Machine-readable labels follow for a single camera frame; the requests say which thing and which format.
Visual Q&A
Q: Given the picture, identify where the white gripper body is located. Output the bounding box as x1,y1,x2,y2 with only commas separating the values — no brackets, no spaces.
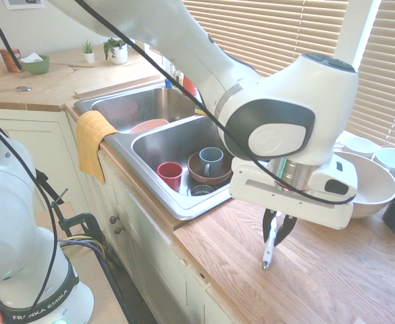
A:
228,157,354,231

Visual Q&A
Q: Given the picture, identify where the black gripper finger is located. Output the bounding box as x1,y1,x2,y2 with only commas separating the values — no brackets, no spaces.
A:
273,213,298,248
262,208,279,244

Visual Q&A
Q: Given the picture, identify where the metal sink drain strainer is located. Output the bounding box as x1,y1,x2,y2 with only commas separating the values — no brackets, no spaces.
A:
186,184,219,198

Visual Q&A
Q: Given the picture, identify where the stainless steel double sink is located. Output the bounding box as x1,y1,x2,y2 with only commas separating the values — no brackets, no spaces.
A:
74,84,234,222

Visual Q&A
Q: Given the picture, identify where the grey ceramic mug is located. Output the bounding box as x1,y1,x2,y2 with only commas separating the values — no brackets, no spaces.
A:
198,147,225,178

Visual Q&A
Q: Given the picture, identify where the brown wooden bowl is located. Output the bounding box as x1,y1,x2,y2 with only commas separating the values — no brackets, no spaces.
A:
187,151,234,185

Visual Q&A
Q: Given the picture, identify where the red mug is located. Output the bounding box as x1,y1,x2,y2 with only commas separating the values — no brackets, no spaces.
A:
157,161,184,192

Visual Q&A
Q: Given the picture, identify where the large beige bowl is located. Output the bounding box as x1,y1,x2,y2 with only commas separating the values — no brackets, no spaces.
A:
333,151,395,219

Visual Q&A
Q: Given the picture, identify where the small white bowl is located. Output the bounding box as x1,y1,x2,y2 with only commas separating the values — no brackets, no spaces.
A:
342,135,381,160

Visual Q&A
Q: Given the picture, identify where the pink bowl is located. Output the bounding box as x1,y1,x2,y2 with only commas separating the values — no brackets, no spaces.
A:
128,118,170,135

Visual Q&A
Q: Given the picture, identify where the cream kitchen cabinet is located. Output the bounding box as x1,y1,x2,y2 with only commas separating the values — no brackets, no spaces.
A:
0,107,240,324

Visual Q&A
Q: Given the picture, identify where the white cup at window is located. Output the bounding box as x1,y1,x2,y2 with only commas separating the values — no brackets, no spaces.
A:
372,146,395,185

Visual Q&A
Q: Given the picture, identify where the wide wooden window blind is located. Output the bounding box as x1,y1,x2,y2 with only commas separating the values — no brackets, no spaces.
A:
182,0,349,79

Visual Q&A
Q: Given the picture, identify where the yellow dish cloth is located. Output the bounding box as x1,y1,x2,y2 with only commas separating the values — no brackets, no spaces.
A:
75,110,121,185

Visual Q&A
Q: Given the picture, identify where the narrow wooden window blind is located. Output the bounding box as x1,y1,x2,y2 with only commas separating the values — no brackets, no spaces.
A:
345,0,395,153

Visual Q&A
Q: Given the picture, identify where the black metal clamp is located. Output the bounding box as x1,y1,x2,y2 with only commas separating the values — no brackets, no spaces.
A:
34,167,107,244

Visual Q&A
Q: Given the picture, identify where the trailing plant in white pot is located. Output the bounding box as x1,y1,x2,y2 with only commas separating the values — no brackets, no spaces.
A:
102,37,130,65

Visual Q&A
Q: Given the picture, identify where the small potted plant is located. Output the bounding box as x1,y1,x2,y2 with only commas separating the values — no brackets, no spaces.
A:
81,39,97,64

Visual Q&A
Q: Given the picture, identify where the green bowl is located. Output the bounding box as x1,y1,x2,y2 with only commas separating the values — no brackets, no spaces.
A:
18,55,51,76

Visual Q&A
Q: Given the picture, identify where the metal spoon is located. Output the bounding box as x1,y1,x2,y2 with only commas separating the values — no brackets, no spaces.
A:
0,86,33,95

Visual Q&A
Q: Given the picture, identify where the orange box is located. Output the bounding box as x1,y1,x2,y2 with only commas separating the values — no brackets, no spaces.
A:
0,48,23,73

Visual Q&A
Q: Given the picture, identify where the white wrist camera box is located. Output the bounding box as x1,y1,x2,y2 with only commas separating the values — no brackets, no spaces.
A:
309,160,359,205

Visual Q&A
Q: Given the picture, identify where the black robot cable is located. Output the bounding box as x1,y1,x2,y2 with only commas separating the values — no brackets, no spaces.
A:
72,0,357,205

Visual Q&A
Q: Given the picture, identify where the coloured cable bundle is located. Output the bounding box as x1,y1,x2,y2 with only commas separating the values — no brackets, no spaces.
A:
57,235,138,324

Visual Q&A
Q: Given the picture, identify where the white window frame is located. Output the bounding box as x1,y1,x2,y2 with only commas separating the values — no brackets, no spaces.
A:
332,0,383,70

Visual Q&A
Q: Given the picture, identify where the paper sheet on wall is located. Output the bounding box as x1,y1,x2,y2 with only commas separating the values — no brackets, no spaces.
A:
3,0,47,11

